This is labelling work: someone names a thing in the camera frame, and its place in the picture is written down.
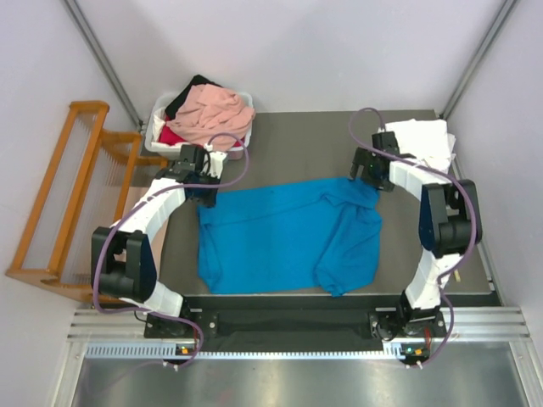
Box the blue t shirt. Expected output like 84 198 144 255
198 177 382 297

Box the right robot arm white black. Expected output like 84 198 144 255
349 131 482 341

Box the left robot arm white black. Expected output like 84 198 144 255
91 145 227 337

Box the folded white t shirts stack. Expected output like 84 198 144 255
384 119 456 173

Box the red t shirt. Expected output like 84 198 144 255
158 125 186 147

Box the white plastic laundry bin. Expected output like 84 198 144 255
145 85 255 160

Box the pink t shirt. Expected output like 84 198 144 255
166 85 255 152

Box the black t shirt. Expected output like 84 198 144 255
165 75 216 120

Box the pink cardboard sheet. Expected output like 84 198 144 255
120 186 169 276

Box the wooden drying rack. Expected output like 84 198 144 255
6 101 166 303

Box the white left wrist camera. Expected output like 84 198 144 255
204 144 228 179

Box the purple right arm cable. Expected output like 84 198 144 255
348 107 479 368

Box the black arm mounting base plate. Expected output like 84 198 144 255
143 296 451 341

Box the white slotted cable duct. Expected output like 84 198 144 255
86 343 405 360

